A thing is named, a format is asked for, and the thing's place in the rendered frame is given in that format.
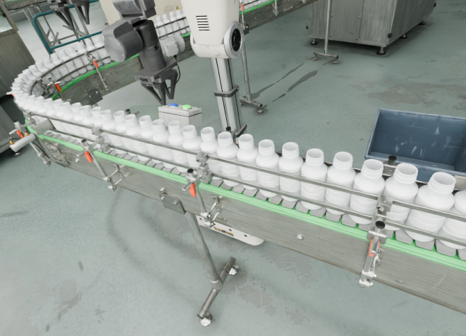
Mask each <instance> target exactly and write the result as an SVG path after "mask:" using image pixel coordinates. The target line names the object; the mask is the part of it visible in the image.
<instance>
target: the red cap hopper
mask: <svg viewBox="0 0 466 336"><path fill-rule="evenodd" d="M28 10H29V12H30V14H31V16H32V17H33V16H34V15H35V13H34V12H33V9H30V7H28ZM74 10H75V11H76V14H77V16H78V18H79V20H80V23H81V25H82V27H83V29H84V31H85V33H84V32H82V31H80V29H79V27H78V24H77V23H76V20H75V19H74V16H73V15H72V13H71V10H70V9H69V12H70V15H71V18H72V22H73V24H74V26H75V30H76V32H77V34H78V35H79V38H80V37H84V36H86V35H89V31H88V29H87V27H86V25H85V23H84V21H83V18H82V17H81V16H80V14H79V12H78V11H77V9H76V7H75V8H74ZM23 11H24V13H25V15H26V16H27V18H28V20H29V22H30V23H31V25H32V27H33V28H34V30H35V32H36V33H37V36H38V37H39V39H40V41H41V43H42V44H43V46H44V48H45V49H46V52H47V53H48V54H49V56H48V57H51V55H50V53H49V51H48V50H47V48H46V46H45V45H44V42H43V41H42V39H41V37H40V35H39V34H38V32H37V30H36V29H35V27H34V25H33V23H32V18H31V16H30V15H29V13H28V11H27V9H26V8H25V9H23ZM36 24H37V25H38V27H39V29H40V30H41V32H42V34H43V36H44V38H45V40H46V41H47V43H48V45H49V47H53V46H55V43H56V42H58V41H60V40H63V39H67V38H70V37H73V36H75V34H72V35H68V36H66V37H62V38H59V39H57V38H58V35H59V32H56V34H55V38H54V40H53V41H50V40H49V39H48V37H49V33H50V31H51V30H50V29H48V32H47V34H46V33H45V32H44V29H43V27H42V26H41V24H40V22H39V20H38V19H36ZM83 35H84V36H83ZM52 43H53V44H52Z"/></svg>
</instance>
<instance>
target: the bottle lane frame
mask: <svg viewBox="0 0 466 336"><path fill-rule="evenodd" d="M42 138H43V139H44V140H45V141H46V142H47V143H49V144H50V145H54V146H56V147H57V148H58V149H59V151H60V152H61V153H62V154H66V155H67V156H65V159H66V160H67V162H68V163H69V165H67V164H64V163H61V164H62V165H63V166H65V167H67V168H70V169H72V170H76V171H78V172H80V173H84V174H86V175H89V176H91V177H95V178H97V179H100V180H103V176H102V174H101V173H100V171H99V169H98V168H97V167H96V164H95V163H94V162H91V163H90V162H89V161H88V159H87V157H86V156H85V155H82V156H81V157H77V156H76V155H77V154H78V153H79V152H81V151H82V150H83V148H82V146H80V145H76V144H73V143H69V142H68V141H63V140H59V139H55V138H53V137H50V136H43V137H42ZM94 154H95V155H96V157H97V159H98V160H99V162H100V163H101V165H102V167H103V169H104V170H105V172H106V173H107V175H109V176H110V175H111V174H113V173H114V172H115V171H116V169H115V167H114V165H113V164H114V163H115V164H116V165H117V166H118V168H119V170H118V171H117V173H116V174H115V175H113V176H112V181H113V183H114V184H116V183H117V182H118V181H119V180H120V176H119V174H118V172H120V173H121V174H122V175H123V177H124V179H122V180H121V182H119V183H118V184H117V186H119V187H122V188H124V189H127V190H129V191H132V192H135V193H138V194H140V195H143V196H146V197H149V198H151V199H154V200H157V201H159V202H162V201H161V199H160V197H159V195H158V194H159V192H160V191H161V192H162V193H168V194H170V195H174V196H176V197H177V198H178V199H179V200H180V201H181V204H182V207H183V209H184V211H186V212H189V213H192V214H194V215H198V216H200V214H201V210H200V207H199V204H198V201H197V198H196V196H195V197H193V196H192V195H191V193H190V190H189V189H188V190H187V191H186V193H184V192H183V191H182V189H183V188H184V187H185V186H186V184H187V179H186V177H183V176H181V173H180V174H179V175H176V174H173V173H172V171H171V172H166V171H163V169H161V170H160V169H156V168H155V166H153V167H150V166H147V165H146V164H145V165H143V164H140V163H139V161H138V162H137V163H136V162H133V161H131V160H127V159H124V158H120V157H117V156H113V155H110V154H106V153H103V152H99V151H97V150H95V151H94ZM210 183H211V182H209V183H208V184H206V183H203V182H201V183H200V185H199V189H200V193H201V195H202V199H203V202H204V204H205V208H206V210H208V211H209V210H210V208H211V207H212V206H213V204H214V203H215V202H214V200H213V197H212V195H215V196H218V201H219V203H217V204H216V205H219V206H220V207H221V211H222V212H220V213H219V214H218V215H217V217H216V219H215V220H214V222H217V223H219V224H222V225H224V226H226V227H230V228H232V229H236V230H237V231H241V232H243V233H246V234H249V235H251V236H254V237H256V238H260V239H262V240H265V241H268V242H271V243H273V244H276V245H279V246H281V247H284V248H287V249H290V250H292V251H295V252H297V253H300V254H303V255H305V256H308V257H311V258H314V259H316V260H319V261H322V262H324V263H327V264H330V265H333V266H335V267H338V268H341V269H344V270H346V271H348V272H351V273H354V274H358V275H359V276H360V275H361V271H362V268H363V264H364V261H365V257H366V254H367V252H368V247H369V244H370V241H369V240H367V239H366V237H367V233H368V232H367V231H364V230H361V229H359V224H358V223H357V224H356V226H355V227H350V226H347V225H344V224H342V218H340V220H339V221H338V222H334V221H331V220H326V213H325V214H324V215H323V217H322V218H319V217H317V216H314V215H311V214H310V212H311V209H309V211H308V212H307V213H303V212H301V211H296V210H295V208H296V205H295V206H294V207H293V209H290V208H287V207H284V206H282V201H281V202H280V204H278V205H277V204H273V203H270V202H269V201H268V200H269V198H268V199H267V200H266V201H263V200H259V199H257V198H256V195H257V194H256V195H255V196H254V197H250V196H247V195H244V194H243V193H244V191H245V190H244V191H243V192H242V193H236V192H234V191H232V189H233V187H232V188H231V189H230V190H227V189H224V188H221V185H222V184H221V185H220V186H219V187H217V186H213V185H211V184H210ZM200 217H201V216H200ZM379 248H382V249H384V251H383V255H382V257H378V259H380V263H379V266H378V267H377V266H376V267H375V269H374V272H376V273H377V275H376V277H374V278H372V280H373V281H376V282H378V283H382V284H384V285H387V286H390V287H392V288H395V289H397V290H401V291H402V292H406V293H409V294H412V295H414V296H416V297H419V298H422V299H425V300H427V301H430V302H433V303H436V304H438V305H441V306H444V307H446V308H449V309H452V310H455V311H457V312H460V313H463V314H465V315H466V261H465V260H461V259H459V257H458V252H457V251H456V254H455V256H454V257H451V256H447V255H444V254H440V253H438V252H437V251H436V248H435V245H434V246H433V249H432V250H428V249H424V248H421V247H417V246H416V245H415V240H414V239H413V241H412V243H411V244H408V243H405V242H400V241H398V240H395V234H393V235H392V238H387V240H386V243H385V244H384V245H381V244H380V245H379Z"/></svg>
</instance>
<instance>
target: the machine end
mask: <svg viewBox="0 0 466 336"><path fill-rule="evenodd" d="M436 4H437V3H436V2H435V0H331V8H330V19H329V40H336V41H342V42H351V43H357V44H367V45H373V46H380V47H381V50H380V51H377V52H376V54H377V55H385V54H386V52H385V51H383V48H384V47H387V46H388V45H389V44H391V43H392V42H394V41H395V40H396V39H398V38H400V39H406V38H407V37H408V36H407V35H405V33H406V32H407V31H409V30H410V29H411V28H413V27H414V26H416V25H425V24H426V22H423V21H424V19H426V18H427V17H428V16H430V15H431V13H432V12H433V8H434V7H435V6H436ZM326 14H327V0H317V1H315V2H313V3H310V4H309V14H308V25H307V27H306V29H308V37H312V38H313V42H311V45H316V44H318V42H316V38H319V39H325V26H326Z"/></svg>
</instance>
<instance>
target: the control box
mask: <svg viewBox="0 0 466 336"><path fill-rule="evenodd" d="M182 106H183V105H178V106H169V105H165V106H161V107H158V109H159V119H162V120H163V122H164V124H165V126H166V127H168V124H169V123H170V122H171V121H179V122H180V124H181V126H182V128H183V127H185V126H187V125H194V126H195V129H196V128H198V127H201V126H202V114H201V112H202V109H201V108H199V107H190V108H182Z"/></svg>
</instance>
